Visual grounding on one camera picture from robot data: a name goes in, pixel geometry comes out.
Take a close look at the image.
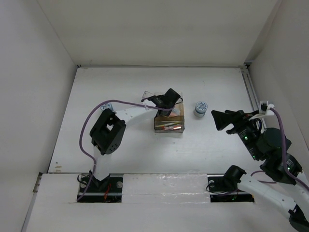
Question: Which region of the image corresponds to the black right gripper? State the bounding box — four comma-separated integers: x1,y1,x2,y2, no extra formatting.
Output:
211,109,262,160

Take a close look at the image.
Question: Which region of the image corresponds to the green highlighter marker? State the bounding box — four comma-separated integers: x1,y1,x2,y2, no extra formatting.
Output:
169,108,182,117

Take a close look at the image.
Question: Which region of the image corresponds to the yellow pen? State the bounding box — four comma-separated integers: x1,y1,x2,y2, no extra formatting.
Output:
154,122,179,129

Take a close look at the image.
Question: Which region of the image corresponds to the orange pen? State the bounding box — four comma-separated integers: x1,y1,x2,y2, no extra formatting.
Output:
163,125,183,131

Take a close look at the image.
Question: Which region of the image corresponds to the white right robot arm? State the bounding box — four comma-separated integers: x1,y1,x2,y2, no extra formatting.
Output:
206,106,309,232

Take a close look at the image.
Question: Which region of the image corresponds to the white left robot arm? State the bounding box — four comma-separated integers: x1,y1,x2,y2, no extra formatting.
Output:
89,88,183,192

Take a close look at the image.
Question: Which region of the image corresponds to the three-tier acrylic organizer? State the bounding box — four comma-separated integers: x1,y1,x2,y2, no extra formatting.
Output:
154,92,185,133

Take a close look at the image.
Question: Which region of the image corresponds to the blue tape roll right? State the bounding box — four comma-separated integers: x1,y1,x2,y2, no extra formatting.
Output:
194,101,208,117

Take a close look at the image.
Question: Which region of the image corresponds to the blue tape roll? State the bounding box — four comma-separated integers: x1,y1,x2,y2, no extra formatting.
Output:
194,101,208,117
100,102,114,111

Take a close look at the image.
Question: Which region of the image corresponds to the blue tape roll left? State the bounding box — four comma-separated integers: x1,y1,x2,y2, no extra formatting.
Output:
100,102,114,111

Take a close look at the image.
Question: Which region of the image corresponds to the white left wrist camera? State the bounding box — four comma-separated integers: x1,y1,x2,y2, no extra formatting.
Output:
141,91,157,102

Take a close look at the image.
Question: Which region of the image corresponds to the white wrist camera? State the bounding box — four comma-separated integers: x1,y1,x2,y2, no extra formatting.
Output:
141,91,157,102
252,101,275,119

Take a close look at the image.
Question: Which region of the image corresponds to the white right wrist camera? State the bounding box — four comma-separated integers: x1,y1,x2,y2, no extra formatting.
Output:
252,101,275,119

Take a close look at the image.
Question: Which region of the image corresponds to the aluminium frame rail right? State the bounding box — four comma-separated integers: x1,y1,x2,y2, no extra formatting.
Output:
240,62,259,111

